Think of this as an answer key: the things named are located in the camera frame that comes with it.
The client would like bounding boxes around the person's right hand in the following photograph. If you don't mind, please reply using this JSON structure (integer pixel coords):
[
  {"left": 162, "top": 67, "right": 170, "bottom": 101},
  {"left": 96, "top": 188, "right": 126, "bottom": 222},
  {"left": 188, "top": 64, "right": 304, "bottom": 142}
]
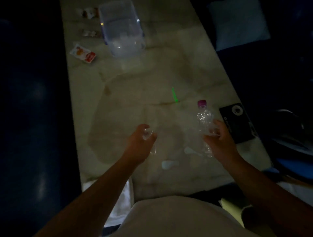
[{"left": 203, "top": 119, "right": 241, "bottom": 167}]

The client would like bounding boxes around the person's left hand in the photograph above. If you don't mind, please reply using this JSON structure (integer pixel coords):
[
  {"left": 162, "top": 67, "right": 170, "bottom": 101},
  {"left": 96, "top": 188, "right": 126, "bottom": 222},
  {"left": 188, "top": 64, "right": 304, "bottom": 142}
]
[{"left": 124, "top": 124, "right": 158, "bottom": 165}]

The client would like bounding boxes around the small clear plastic cup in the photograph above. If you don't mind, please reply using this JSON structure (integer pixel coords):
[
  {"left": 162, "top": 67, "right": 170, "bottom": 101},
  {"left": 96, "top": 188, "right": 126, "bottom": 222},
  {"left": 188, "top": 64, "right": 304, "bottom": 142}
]
[{"left": 142, "top": 128, "right": 157, "bottom": 155}]

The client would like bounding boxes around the clear plastic water bottle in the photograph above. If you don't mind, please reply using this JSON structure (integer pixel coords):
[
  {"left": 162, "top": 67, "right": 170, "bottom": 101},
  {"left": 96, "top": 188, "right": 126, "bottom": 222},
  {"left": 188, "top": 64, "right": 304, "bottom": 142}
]
[{"left": 197, "top": 99, "right": 220, "bottom": 158}]

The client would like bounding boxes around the person's right forearm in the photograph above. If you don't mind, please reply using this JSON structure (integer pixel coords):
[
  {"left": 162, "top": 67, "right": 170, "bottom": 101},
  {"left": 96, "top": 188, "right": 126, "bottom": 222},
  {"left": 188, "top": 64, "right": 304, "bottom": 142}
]
[{"left": 226, "top": 156, "right": 313, "bottom": 237}]

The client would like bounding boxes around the person's left forearm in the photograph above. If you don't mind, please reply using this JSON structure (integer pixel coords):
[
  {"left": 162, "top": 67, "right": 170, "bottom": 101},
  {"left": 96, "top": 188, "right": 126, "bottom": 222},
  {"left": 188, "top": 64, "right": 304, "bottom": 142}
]
[{"left": 34, "top": 155, "right": 138, "bottom": 237}]

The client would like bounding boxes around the white plastic spoon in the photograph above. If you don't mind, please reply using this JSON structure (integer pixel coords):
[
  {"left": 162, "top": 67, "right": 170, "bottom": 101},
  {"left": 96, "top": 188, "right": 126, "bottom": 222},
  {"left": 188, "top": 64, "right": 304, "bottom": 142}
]
[{"left": 184, "top": 147, "right": 203, "bottom": 157}]

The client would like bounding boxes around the black rectangular device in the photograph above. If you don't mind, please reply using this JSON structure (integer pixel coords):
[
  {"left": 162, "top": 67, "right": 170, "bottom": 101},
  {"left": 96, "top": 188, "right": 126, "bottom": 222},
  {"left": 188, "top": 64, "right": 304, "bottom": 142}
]
[{"left": 219, "top": 103, "right": 258, "bottom": 144}]

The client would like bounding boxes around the white cloth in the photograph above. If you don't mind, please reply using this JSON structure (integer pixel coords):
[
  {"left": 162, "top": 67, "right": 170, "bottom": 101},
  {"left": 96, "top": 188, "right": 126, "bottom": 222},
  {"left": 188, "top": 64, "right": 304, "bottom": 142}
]
[{"left": 82, "top": 177, "right": 135, "bottom": 228}]

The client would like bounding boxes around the person's white shirt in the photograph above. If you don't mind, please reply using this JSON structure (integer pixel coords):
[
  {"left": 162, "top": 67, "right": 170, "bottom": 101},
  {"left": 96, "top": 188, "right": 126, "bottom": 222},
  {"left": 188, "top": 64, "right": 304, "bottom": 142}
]
[{"left": 108, "top": 195, "right": 260, "bottom": 237}]

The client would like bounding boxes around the white and red sachet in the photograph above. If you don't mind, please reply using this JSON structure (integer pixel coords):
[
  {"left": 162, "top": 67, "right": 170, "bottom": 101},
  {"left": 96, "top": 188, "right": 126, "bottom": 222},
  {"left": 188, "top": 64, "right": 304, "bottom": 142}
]
[{"left": 69, "top": 44, "right": 97, "bottom": 64}]

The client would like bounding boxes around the clear plastic storage container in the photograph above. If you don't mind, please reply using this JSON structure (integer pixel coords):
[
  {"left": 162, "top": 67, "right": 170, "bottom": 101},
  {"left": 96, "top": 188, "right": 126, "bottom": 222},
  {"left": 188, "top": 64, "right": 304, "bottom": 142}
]
[{"left": 98, "top": 0, "right": 146, "bottom": 57}]

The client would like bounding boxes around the small brown snack wrapper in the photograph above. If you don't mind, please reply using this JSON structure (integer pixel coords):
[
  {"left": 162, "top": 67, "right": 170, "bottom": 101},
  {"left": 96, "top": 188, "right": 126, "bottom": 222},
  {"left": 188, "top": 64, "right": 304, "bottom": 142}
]
[
  {"left": 77, "top": 7, "right": 99, "bottom": 18},
  {"left": 81, "top": 29, "right": 101, "bottom": 38}
]

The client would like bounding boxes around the light blue pillow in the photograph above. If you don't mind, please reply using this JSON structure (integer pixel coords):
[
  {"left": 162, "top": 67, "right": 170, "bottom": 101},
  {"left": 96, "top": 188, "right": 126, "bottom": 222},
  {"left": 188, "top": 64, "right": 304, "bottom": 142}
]
[{"left": 207, "top": 0, "right": 271, "bottom": 52}]

